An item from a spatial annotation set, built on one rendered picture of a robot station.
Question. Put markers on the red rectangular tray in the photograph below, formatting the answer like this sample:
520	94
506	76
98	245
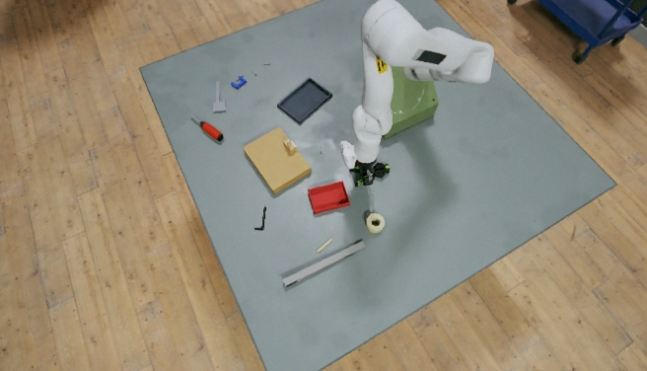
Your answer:
328	197

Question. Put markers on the red-handled screwdriver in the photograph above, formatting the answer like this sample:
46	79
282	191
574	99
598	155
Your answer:
210	129

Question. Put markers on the tan wooden board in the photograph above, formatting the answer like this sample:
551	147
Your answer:
278	167

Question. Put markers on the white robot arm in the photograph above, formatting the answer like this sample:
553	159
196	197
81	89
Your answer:
392	37

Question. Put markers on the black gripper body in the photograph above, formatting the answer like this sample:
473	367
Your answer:
365	166

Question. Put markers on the small light wooden block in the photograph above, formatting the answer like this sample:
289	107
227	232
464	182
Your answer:
290	148

